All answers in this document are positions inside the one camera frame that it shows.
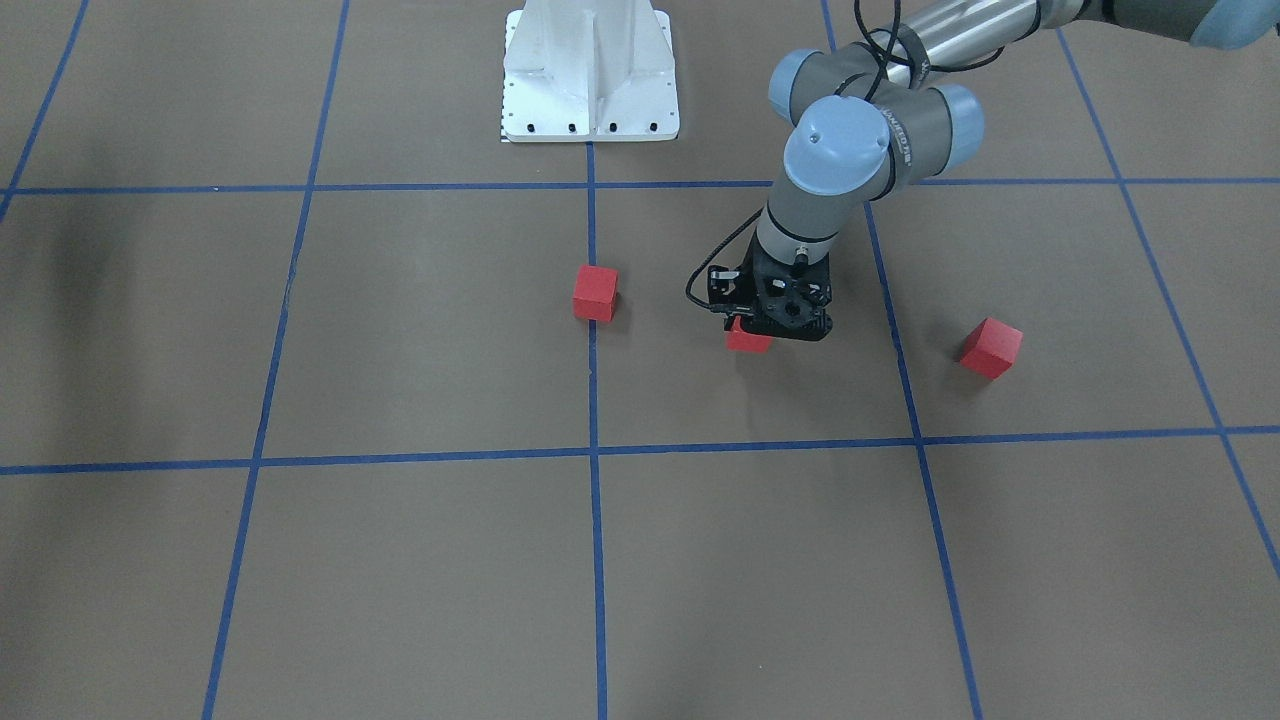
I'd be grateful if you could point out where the red block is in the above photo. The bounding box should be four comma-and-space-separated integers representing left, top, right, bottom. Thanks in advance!
724, 316, 774, 354
957, 316, 1024, 380
571, 264, 620, 323

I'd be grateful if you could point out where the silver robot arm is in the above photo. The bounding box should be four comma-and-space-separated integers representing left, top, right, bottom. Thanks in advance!
685, 1, 1279, 342

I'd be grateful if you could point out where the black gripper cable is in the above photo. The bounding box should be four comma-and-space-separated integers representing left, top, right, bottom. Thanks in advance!
685, 208, 765, 316

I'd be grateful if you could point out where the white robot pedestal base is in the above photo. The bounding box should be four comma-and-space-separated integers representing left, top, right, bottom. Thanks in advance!
500, 1, 681, 143

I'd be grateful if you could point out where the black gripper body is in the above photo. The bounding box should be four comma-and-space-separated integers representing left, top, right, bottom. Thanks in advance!
707, 245, 833, 342

